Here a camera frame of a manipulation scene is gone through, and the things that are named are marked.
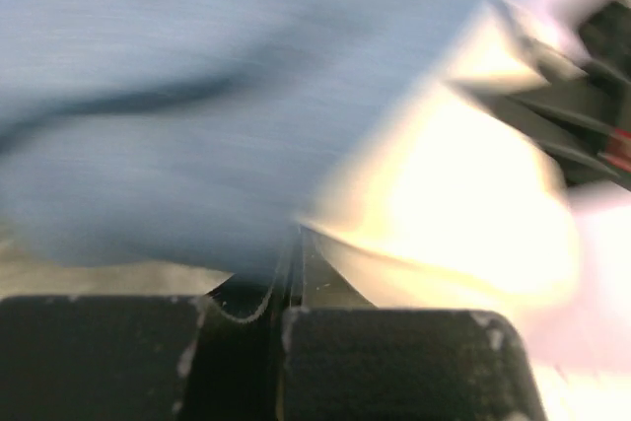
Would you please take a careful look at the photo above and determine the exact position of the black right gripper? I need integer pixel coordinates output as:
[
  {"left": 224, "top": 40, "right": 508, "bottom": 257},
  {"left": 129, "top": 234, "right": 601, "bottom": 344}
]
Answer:
[{"left": 487, "top": 0, "right": 631, "bottom": 190}]

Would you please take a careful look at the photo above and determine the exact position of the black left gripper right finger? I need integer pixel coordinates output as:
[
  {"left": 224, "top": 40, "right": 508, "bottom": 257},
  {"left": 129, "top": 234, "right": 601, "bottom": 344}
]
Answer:
[{"left": 283, "top": 232, "right": 545, "bottom": 421}]

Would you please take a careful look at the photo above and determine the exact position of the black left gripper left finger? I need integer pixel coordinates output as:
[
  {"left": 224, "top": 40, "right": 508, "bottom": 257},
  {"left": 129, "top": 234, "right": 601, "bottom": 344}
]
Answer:
[{"left": 167, "top": 228, "right": 296, "bottom": 420}]

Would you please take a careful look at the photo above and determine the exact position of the cream pillow with bear print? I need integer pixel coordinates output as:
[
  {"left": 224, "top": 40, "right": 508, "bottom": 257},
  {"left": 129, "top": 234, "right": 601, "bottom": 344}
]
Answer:
[{"left": 301, "top": 10, "right": 581, "bottom": 316}]

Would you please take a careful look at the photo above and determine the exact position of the blue fabric pillowcase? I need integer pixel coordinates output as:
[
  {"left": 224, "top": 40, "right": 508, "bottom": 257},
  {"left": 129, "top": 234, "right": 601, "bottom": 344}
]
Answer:
[{"left": 1, "top": 0, "right": 480, "bottom": 282}]

